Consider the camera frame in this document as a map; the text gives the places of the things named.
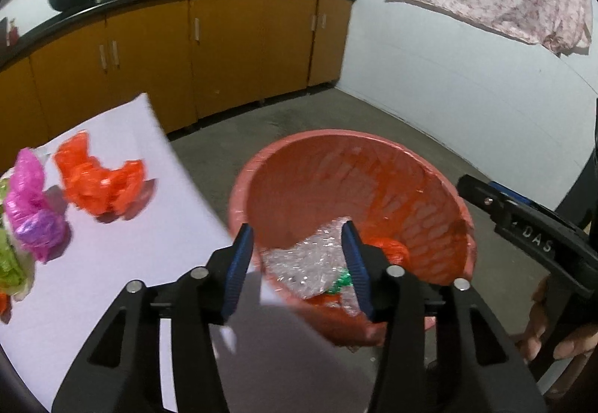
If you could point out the red bottle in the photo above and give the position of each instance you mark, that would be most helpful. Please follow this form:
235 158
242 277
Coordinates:
13 33

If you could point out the orange plastic wastebasket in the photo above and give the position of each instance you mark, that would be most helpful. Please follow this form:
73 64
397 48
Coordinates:
444 207

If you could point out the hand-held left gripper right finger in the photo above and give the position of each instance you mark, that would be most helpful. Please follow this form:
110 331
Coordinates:
357 273

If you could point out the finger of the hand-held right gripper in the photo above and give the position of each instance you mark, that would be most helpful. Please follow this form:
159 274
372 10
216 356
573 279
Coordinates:
511 196
481 195

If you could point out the orange plastic bag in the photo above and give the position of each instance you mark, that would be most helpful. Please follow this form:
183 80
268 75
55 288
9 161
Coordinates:
98 184

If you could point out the clear bubble wrap sheet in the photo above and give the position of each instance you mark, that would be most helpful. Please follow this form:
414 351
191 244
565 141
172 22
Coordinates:
299 263

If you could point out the pink plastic bag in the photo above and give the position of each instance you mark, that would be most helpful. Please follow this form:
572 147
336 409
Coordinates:
32 207

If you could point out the light green plastic bag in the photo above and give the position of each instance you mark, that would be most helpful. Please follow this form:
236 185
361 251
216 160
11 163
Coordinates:
11 263

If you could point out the orange bin liner bag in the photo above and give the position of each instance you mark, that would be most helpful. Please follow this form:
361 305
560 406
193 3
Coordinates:
327 179

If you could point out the person's right hand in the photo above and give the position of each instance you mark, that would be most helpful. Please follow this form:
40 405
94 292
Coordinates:
577 344

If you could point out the white tablecloth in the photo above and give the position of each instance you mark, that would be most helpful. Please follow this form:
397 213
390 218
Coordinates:
117 263

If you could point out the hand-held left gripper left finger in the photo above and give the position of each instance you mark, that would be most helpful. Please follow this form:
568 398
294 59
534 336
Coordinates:
238 273

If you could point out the wooden base cabinets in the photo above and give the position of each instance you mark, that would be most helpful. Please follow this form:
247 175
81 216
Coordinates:
233 48

